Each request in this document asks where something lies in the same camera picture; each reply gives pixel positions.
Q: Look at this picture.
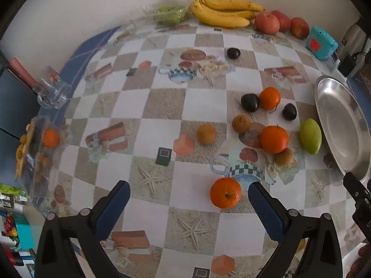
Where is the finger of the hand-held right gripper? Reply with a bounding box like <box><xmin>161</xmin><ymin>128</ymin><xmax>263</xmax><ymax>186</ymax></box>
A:
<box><xmin>343</xmin><ymin>172</ymin><xmax>371</xmax><ymax>238</ymax></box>

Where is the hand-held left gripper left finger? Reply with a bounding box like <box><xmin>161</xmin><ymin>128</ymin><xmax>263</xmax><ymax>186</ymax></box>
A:
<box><xmin>35</xmin><ymin>180</ymin><xmax>131</xmax><ymax>278</ymax></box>

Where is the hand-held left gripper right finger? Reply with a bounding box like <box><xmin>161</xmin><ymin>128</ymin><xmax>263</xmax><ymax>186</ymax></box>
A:
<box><xmin>248</xmin><ymin>181</ymin><xmax>344</xmax><ymax>278</ymax></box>

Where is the orange mandarin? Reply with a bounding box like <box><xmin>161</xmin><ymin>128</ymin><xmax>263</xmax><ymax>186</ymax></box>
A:
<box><xmin>43</xmin><ymin>130</ymin><xmax>60</xmax><ymax>148</ymax></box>
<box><xmin>210</xmin><ymin>177</ymin><xmax>242</xmax><ymax>209</ymax></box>
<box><xmin>259</xmin><ymin>87</ymin><xmax>281</xmax><ymax>111</ymax></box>
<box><xmin>260</xmin><ymin>125</ymin><xmax>290</xmax><ymax>154</ymax></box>

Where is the brown sapodilla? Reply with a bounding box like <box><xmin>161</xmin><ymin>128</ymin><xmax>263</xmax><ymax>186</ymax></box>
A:
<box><xmin>197</xmin><ymin>124</ymin><xmax>217</xmax><ymax>145</ymax></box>
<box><xmin>275</xmin><ymin>148</ymin><xmax>294</xmax><ymax>167</ymax></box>
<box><xmin>232</xmin><ymin>114</ymin><xmax>251</xmax><ymax>134</ymax></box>

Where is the round metal plate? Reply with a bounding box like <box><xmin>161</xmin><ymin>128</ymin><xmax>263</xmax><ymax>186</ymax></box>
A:
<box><xmin>314</xmin><ymin>75</ymin><xmax>371</xmax><ymax>183</ymax></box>

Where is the green mango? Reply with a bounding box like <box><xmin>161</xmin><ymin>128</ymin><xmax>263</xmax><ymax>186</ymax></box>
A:
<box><xmin>299</xmin><ymin>118</ymin><xmax>323</xmax><ymax>155</ymax></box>

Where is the clear plastic container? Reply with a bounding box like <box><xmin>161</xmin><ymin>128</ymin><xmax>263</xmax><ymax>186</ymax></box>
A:
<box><xmin>14</xmin><ymin>116</ymin><xmax>70</xmax><ymax>197</ymax></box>

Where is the checkered printed tablecloth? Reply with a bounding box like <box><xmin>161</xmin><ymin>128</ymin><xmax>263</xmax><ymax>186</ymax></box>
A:
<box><xmin>17</xmin><ymin>23</ymin><xmax>371</xmax><ymax>278</ymax></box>

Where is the black power adapter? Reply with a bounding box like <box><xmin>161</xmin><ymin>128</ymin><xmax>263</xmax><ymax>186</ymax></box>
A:
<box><xmin>338</xmin><ymin>54</ymin><xmax>357</xmax><ymax>76</ymax></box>

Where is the clear glass cup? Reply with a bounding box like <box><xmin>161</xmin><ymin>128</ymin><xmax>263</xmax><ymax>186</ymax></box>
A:
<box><xmin>32</xmin><ymin>66</ymin><xmax>72</xmax><ymax>110</ymax></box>

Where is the teal plastic box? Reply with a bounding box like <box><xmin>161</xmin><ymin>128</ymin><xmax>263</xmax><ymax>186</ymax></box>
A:
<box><xmin>306</xmin><ymin>26</ymin><xmax>339</xmax><ymax>61</ymax></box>

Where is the steel thermos jug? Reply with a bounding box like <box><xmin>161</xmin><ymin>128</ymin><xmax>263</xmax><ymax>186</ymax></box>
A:
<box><xmin>341</xmin><ymin>22</ymin><xmax>366</xmax><ymax>61</ymax></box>

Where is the red apple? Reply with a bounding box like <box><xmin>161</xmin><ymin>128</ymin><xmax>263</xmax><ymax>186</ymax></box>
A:
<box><xmin>290</xmin><ymin>17</ymin><xmax>310</xmax><ymax>39</ymax></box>
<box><xmin>271</xmin><ymin>10</ymin><xmax>291</xmax><ymax>32</ymax></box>
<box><xmin>255</xmin><ymin>12</ymin><xmax>280</xmax><ymax>34</ymax></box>

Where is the yellow banana bunch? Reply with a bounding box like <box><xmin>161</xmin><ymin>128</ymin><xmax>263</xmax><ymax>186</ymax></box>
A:
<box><xmin>190</xmin><ymin>0</ymin><xmax>265</xmax><ymax>28</ymax></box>

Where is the clear bag of green pears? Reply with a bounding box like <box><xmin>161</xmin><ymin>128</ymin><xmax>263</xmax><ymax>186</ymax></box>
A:
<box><xmin>142</xmin><ymin>4</ymin><xmax>192</xmax><ymax>26</ymax></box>

